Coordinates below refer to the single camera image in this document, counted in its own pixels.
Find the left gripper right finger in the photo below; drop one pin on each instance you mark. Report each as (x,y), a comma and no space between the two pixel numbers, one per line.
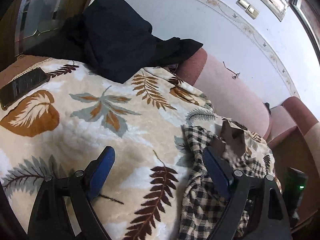
(260,197)

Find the cream leaf pattern blanket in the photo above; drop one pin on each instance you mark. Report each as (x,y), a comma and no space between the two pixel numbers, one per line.
(158,126)

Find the eyeglasses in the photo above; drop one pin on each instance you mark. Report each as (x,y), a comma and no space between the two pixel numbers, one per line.
(234,74)

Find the small black object on cushion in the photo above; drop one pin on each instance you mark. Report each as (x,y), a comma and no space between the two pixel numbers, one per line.
(267,105)

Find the beige wall switch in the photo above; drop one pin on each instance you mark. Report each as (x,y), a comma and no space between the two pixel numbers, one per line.
(249,9)

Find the pink bolster cushion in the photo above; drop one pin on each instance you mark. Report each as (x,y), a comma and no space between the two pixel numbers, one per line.
(230,97)

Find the black smartphone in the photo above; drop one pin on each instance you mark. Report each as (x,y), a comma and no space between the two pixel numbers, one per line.
(21,86)

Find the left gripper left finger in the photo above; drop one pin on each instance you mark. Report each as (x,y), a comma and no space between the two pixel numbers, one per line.
(49,217)

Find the black garment pile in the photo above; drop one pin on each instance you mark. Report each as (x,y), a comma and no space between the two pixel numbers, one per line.
(114,41)

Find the wooden glass panel door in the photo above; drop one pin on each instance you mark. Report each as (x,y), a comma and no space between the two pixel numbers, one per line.
(31,27)

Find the pink brown side cushion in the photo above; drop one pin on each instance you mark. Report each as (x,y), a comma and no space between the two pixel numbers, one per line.
(292,114)

